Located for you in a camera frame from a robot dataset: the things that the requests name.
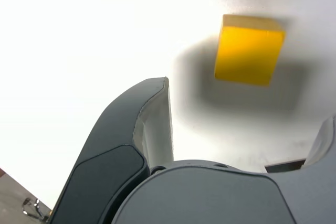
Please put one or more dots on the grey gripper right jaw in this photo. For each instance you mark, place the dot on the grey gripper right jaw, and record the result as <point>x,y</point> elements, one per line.
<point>204,197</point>

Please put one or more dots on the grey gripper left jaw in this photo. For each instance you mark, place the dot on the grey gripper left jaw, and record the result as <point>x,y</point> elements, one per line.
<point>118,134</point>

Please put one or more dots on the yellow cube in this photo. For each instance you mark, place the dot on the yellow cube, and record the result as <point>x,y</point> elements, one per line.
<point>246,53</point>

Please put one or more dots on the black tape square outline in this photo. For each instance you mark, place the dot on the black tape square outline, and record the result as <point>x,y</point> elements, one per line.
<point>283,166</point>

